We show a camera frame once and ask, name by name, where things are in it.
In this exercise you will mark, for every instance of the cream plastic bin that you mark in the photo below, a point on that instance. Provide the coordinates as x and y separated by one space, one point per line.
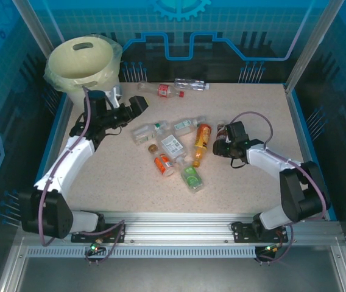
69 64

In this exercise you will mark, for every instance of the clear bottle white barcode label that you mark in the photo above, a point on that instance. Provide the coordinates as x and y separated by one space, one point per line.
171 145

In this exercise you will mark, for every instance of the grey metal panel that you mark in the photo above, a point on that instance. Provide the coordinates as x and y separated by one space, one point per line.
176 276

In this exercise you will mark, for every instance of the clear crumpled water bottle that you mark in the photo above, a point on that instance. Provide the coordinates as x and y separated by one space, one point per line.
191 84

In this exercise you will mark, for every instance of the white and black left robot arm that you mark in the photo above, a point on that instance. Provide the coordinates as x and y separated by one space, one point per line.
66 161

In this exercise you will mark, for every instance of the small bottle brown cap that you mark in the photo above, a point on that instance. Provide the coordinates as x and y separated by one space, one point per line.
164 162

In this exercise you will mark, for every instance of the clear bottle green cap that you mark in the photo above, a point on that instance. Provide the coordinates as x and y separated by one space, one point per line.
144 134

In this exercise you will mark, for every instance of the aluminium frame post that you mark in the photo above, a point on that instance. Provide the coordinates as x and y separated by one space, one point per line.
33 18
313 39

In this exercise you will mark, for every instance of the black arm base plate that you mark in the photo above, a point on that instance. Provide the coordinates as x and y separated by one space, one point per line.
112 232
241 232

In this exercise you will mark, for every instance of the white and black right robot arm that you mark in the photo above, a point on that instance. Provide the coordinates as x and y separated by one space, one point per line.
267 159

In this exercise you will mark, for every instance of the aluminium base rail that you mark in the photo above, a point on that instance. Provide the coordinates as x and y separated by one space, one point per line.
176 225

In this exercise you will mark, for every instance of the clear bottle red label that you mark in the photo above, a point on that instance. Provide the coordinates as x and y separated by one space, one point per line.
163 90

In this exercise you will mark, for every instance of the clear plastic bin liner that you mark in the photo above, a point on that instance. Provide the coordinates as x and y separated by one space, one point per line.
117 50

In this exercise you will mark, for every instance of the clear bottle green white label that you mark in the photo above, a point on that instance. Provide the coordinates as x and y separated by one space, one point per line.
185 125

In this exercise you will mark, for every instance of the brown chocolate drink bottle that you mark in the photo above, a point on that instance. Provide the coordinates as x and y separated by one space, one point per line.
220 134

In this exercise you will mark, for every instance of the small connector with green light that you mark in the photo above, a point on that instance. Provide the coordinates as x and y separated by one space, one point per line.
95 246
270 248

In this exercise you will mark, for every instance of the orange juice bottle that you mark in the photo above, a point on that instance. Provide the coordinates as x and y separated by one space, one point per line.
203 137

